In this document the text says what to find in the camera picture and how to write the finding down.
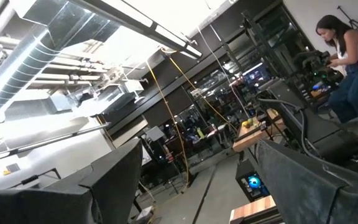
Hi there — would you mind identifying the white hanging cable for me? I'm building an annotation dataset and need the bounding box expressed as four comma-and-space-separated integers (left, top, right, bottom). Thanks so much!
196, 27, 250, 119

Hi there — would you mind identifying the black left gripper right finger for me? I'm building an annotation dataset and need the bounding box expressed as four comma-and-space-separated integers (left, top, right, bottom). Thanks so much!
256, 139, 358, 224

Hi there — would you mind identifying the black workbench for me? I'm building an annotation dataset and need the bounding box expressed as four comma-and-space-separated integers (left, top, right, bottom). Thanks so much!
267, 80, 358, 169

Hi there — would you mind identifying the grey corrugated hose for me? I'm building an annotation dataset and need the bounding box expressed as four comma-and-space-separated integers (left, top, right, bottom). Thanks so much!
257, 98, 321, 158

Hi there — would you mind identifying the person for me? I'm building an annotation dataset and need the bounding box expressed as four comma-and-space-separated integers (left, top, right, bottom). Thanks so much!
315, 14, 358, 125

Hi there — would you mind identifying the wooden side table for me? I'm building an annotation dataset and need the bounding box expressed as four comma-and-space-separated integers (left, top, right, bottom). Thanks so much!
232, 108, 287, 153

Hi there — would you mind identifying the black tripod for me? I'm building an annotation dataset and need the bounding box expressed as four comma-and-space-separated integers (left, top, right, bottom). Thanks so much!
336, 5, 358, 32

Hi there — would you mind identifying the computer tower with blue fan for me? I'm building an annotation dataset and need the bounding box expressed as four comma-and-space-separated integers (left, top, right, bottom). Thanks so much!
235, 158, 270, 203

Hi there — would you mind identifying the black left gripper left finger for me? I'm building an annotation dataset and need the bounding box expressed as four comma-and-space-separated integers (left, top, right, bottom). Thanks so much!
0, 138, 144, 224

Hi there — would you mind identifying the white sign board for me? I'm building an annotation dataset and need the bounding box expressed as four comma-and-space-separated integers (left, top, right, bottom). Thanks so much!
144, 126, 166, 143

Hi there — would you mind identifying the yellow hanging cable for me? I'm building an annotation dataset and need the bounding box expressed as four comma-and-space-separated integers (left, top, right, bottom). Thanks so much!
145, 60, 191, 193
162, 48, 239, 133

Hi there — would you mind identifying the ribbed silver air duct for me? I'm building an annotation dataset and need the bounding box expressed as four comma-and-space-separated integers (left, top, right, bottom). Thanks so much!
0, 0, 121, 116

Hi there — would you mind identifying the long hanging light bar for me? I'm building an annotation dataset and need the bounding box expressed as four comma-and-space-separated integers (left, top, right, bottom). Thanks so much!
70, 0, 203, 60

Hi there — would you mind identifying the lit computer screen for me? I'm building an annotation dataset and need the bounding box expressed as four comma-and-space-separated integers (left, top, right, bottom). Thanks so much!
242, 63, 272, 87

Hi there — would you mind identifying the wooden table with black edge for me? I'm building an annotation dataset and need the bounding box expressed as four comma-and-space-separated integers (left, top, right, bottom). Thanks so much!
228, 195, 284, 224

